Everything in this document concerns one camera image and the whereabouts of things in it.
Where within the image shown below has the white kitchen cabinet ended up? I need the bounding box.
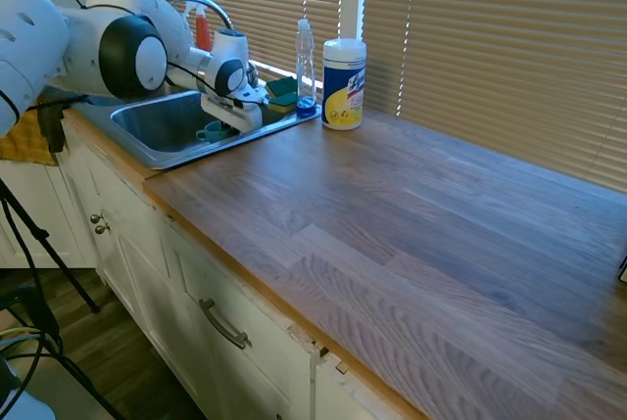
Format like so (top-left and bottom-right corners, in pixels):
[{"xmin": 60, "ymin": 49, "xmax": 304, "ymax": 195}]
[{"xmin": 0, "ymin": 114, "xmax": 428, "ymax": 420}]

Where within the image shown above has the wide tan window blind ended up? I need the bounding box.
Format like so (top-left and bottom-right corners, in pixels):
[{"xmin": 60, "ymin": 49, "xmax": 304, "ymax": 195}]
[{"xmin": 363, "ymin": 0, "xmax": 627, "ymax": 195}]

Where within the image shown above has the metal bar cabinet handle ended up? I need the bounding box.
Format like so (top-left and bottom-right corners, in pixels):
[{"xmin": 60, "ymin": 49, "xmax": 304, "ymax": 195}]
[{"xmin": 197, "ymin": 298, "xmax": 253, "ymax": 350}]

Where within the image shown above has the black camera tripod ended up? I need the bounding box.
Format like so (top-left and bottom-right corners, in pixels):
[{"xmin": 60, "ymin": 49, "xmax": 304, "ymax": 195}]
[{"xmin": 0, "ymin": 178, "xmax": 102, "ymax": 314}]

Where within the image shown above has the yellow dish towel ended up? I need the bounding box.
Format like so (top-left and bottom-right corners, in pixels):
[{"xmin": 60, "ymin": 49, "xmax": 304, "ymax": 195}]
[{"xmin": 0, "ymin": 105, "xmax": 59, "ymax": 167}]

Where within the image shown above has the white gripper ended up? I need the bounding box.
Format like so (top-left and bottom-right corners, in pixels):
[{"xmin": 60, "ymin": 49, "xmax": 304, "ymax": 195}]
[{"xmin": 200, "ymin": 88, "xmax": 270, "ymax": 136}]

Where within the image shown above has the stainless steel sink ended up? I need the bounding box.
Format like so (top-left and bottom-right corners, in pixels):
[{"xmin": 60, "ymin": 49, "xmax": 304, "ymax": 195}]
[{"xmin": 72, "ymin": 88, "xmax": 324, "ymax": 170}]

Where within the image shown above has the clear bottle with blue cap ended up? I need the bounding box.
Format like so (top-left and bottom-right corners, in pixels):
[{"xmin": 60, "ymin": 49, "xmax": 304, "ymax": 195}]
[{"xmin": 294, "ymin": 18, "xmax": 319, "ymax": 120}]

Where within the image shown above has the black floor cable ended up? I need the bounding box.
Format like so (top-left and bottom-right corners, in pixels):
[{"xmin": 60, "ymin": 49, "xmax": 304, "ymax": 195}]
[{"xmin": 0, "ymin": 223, "xmax": 123, "ymax": 420}]

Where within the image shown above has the teal ceramic mug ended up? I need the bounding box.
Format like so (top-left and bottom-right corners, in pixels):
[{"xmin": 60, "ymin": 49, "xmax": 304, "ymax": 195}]
[{"xmin": 195, "ymin": 120, "xmax": 230, "ymax": 143}]

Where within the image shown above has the orange spray bottle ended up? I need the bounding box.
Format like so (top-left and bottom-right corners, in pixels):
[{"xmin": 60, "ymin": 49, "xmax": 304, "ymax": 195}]
[{"xmin": 183, "ymin": 2, "xmax": 215, "ymax": 52}]

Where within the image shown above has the chrome curved faucet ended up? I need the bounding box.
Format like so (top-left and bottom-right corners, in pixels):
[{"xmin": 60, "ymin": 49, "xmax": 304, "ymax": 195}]
[{"xmin": 166, "ymin": 0, "xmax": 234, "ymax": 32}]

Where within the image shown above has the Lysol wipes canister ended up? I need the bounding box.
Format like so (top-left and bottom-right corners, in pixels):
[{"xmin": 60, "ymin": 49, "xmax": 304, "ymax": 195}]
[{"xmin": 320, "ymin": 37, "xmax": 368, "ymax": 132}]

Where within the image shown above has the yellow and green sponge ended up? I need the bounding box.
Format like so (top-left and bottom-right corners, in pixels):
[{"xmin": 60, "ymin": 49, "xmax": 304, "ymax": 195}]
[{"xmin": 267, "ymin": 92, "xmax": 299, "ymax": 117}]

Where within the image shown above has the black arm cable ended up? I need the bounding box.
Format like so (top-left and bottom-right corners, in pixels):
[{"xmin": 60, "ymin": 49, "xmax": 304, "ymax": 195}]
[{"xmin": 165, "ymin": 60, "xmax": 237, "ymax": 104}]

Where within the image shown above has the dark hanging cloth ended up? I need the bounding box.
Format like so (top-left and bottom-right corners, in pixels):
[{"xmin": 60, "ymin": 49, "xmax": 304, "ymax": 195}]
[{"xmin": 35, "ymin": 95, "xmax": 90, "ymax": 155}]

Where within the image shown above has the green scrub sponge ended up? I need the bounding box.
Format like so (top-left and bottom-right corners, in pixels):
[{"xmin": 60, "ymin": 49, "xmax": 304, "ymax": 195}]
[{"xmin": 265, "ymin": 76, "xmax": 299, "ymax": 99}]

